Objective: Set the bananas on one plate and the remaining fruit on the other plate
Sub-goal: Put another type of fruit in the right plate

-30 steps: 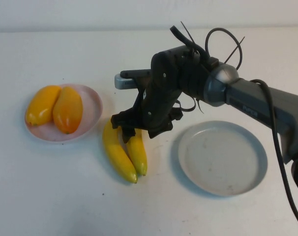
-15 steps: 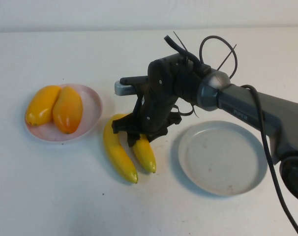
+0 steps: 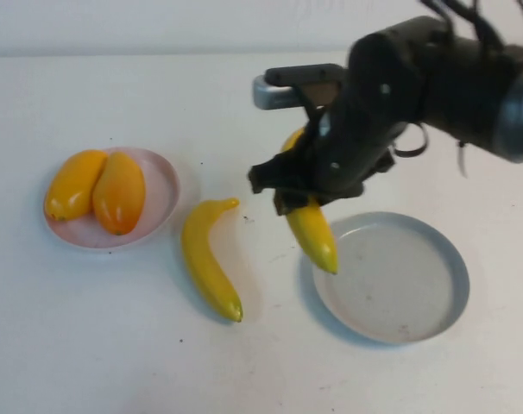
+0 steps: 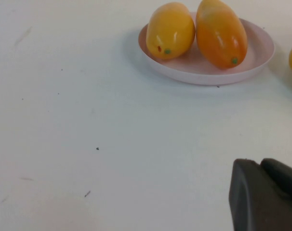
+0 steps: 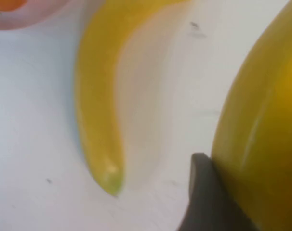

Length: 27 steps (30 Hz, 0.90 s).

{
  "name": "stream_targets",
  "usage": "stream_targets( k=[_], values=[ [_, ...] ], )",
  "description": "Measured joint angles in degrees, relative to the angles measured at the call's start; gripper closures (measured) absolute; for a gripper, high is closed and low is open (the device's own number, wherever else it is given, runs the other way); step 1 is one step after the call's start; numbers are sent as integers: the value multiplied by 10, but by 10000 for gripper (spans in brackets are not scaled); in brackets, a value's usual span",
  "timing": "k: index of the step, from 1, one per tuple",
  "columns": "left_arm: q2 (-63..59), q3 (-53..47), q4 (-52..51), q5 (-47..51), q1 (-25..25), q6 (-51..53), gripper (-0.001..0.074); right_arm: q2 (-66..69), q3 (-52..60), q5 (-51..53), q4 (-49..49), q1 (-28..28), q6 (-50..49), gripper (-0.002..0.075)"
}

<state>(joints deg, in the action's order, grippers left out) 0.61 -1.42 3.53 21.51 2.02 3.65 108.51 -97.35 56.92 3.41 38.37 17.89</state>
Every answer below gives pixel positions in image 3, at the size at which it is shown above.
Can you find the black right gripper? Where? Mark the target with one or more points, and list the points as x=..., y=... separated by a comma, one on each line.
x=348, y=151

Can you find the yellow plastic banana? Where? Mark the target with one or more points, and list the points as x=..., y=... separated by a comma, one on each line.
x=313, y=237
x=205, y=263

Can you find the orange plastic mango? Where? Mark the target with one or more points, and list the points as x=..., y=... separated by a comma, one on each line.
x=119, y=194

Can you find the yellow plastic mango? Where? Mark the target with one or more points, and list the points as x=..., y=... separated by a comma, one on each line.
x=71, y=185

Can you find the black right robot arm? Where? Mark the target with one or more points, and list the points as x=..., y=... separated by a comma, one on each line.
x=460, y=86

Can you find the pink round plate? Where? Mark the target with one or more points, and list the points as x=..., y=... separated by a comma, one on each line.
x=158, y=190

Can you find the grey-blue round plate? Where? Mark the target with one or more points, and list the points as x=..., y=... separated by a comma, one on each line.
x=395, y=280

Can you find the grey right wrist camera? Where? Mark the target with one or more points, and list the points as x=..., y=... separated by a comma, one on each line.
x=279, y=97

